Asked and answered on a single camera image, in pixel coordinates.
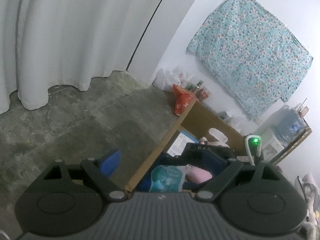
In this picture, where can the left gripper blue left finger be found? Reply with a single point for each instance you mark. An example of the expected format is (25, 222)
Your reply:
(97, 174)

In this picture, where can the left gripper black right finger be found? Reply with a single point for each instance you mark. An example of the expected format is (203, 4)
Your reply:
(215, 187)

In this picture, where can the pink plush doll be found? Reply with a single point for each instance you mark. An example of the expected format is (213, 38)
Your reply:
(200, 175)

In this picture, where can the light blue towel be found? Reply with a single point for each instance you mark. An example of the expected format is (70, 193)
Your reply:
(168, 178)

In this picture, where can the white plastic bag near dispenser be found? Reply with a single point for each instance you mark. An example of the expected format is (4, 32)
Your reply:
(240, 123)

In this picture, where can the brown cardboard box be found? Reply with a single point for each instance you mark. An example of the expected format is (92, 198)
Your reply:
(196, 120)

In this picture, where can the white water dispenser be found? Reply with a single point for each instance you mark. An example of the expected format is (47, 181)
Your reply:
(271, 145)

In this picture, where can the red drink carton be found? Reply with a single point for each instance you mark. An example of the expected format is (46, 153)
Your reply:
(202, 94)

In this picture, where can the red snack bag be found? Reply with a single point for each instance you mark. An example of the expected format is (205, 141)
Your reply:
(183, 99)

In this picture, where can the blue water jug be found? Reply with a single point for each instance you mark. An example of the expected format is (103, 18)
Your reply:
(288, 125)

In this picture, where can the white curtain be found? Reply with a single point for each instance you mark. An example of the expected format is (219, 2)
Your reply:
(66, 42)

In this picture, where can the white plastic bag by wall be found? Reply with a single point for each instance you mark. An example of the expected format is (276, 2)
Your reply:
(165, 79)

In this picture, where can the teal floral wall cloth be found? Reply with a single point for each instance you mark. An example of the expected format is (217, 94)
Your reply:
(252, 54)

